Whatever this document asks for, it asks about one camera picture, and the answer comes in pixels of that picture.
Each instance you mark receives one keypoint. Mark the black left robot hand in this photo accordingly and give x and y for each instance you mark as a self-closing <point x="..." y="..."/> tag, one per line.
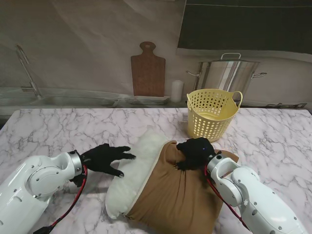
<point x="102" y="158"/>

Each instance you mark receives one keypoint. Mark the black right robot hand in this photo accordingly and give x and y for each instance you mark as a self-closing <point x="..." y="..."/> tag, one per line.
<point x="197" y="152"/>

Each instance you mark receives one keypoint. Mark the white pillow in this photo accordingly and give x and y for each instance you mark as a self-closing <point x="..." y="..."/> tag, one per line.
<point x="136" y="170"/>

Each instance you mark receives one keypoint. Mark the brown pillowcase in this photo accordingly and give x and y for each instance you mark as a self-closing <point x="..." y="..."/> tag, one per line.
<point x="175" y="195"/>

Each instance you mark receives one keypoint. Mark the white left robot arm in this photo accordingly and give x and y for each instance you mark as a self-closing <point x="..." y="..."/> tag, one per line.
<point x="31" y="190"/>

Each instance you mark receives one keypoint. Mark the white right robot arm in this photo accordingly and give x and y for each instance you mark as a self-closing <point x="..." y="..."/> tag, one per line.
<point x="248" y="192"/>

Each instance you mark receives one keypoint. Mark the yellow perforated laundry basket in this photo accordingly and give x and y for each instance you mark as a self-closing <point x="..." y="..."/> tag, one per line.
<point x="212" y="119"/>

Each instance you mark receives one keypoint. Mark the white candle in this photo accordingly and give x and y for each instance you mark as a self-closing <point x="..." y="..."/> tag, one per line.
<point x="177" y="91"/>

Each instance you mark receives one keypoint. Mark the stack of white plates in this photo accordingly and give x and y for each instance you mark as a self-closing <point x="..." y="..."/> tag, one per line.
<point x="148" y="100"/>

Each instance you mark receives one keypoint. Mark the steel sink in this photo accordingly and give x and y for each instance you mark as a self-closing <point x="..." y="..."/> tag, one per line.
<point x="61" y="100"/>

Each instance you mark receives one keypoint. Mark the steel stock pot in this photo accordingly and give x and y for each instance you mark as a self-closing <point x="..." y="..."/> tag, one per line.
<point x="226" y="75"/>

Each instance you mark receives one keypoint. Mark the brown wooden cutting board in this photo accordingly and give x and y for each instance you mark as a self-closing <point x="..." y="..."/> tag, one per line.
<point x="148" y="73"/>

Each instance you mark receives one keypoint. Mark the black stove grate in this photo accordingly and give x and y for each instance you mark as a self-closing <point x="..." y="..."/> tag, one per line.
<point x="286" y="105"/>

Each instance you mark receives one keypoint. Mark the chrome faucet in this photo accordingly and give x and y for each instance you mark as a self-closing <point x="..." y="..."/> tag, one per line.
<point x="26" y="68"/>

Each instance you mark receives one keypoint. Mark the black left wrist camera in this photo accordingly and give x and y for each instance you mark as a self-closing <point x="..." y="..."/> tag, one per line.
<point x="77" y="181"/>

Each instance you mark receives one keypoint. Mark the dark wall panel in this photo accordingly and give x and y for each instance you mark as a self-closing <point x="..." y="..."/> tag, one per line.
<point x="243" y="24"/>

